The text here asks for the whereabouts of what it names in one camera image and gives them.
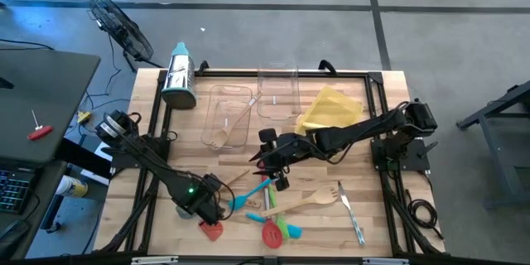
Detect clear plastic bin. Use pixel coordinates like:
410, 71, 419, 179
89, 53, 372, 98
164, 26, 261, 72
256, 62, 302, 122
200, 84, 254, 151

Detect grey desk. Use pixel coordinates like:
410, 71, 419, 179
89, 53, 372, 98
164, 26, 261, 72
0, 159, 70, 260

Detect desk caster foot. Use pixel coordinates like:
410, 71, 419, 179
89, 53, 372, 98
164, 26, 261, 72
44, 220, 64, 235

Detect dark metal cart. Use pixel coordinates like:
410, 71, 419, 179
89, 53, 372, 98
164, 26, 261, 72
456, 79, 530, 210

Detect black aluminium table frame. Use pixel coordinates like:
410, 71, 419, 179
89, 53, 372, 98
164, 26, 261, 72
93, 68, 446, 258

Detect backlit keyboard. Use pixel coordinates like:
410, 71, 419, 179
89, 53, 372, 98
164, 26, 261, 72
0, 168, 36, 215

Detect black wire fan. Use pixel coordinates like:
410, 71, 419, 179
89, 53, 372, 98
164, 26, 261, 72
87, 0, 165, 74

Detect black computer mouse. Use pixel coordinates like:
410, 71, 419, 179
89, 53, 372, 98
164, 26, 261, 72
0, 219, 31, 256

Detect red-handled hex key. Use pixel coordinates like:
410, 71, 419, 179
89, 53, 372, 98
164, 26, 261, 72
26, 108, 55, 141

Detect green silicone spatula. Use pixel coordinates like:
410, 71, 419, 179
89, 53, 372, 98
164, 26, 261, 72
267, 182, 292, 240

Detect yellow and white can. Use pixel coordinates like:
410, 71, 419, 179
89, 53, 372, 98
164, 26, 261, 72
55, 175, 89, 199

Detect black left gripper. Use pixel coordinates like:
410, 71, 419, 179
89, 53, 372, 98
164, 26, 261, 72
188, 192, 227, 225

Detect black power cable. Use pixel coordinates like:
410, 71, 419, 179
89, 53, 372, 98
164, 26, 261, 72
78, 32, 133, 111

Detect metal box grater teal handle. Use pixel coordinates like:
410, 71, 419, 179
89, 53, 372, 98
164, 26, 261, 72
161, 41, 198, 111

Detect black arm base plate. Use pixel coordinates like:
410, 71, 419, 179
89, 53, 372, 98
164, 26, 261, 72
109, 137, 171, 171
369, 137, 431, 174

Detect black desk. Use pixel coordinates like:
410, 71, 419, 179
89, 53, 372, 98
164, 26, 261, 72
0, 47, 102, 167

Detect yellow plastic bin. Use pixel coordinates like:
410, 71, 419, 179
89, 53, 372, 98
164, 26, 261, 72
294, 85, 365, 137

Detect small teal silicone spatula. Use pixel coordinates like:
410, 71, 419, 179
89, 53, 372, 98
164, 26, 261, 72
228, 177, 277, 211

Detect coiled black cable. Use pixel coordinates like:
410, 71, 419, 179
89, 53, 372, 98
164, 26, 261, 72
404, 188, 446, 241

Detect silver table bracket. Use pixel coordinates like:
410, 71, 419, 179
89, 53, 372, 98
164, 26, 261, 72
362, 257, 410, 265
131, 255, 179, 265

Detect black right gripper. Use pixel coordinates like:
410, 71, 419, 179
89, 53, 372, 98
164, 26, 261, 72
248, 128, 310, 191

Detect red spatula with wooden handle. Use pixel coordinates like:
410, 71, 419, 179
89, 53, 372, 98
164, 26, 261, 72
198, 220, 224, 242

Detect red slotted spoon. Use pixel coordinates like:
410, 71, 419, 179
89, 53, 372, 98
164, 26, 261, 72
260, 175, 284, 250

